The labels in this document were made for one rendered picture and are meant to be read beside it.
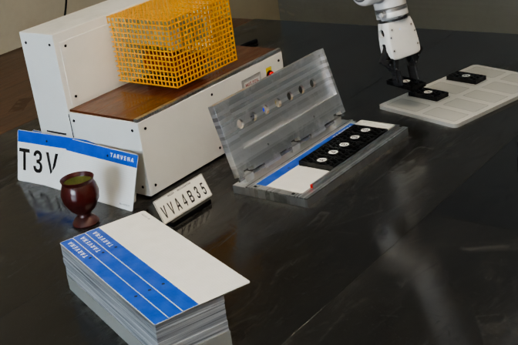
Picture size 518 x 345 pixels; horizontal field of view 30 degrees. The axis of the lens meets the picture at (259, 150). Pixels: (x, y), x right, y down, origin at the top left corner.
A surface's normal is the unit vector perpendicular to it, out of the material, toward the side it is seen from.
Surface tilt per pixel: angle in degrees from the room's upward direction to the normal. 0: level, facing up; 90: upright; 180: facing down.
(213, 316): 90
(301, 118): 74
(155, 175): 90
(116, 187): 69
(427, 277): 0
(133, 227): 0
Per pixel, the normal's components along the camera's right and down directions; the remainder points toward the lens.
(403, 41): 0.54, 0.04
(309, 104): 0.72, -0.13
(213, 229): -0.13, -0.92
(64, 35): 0.79, 0.13
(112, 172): -0.65, 0.00
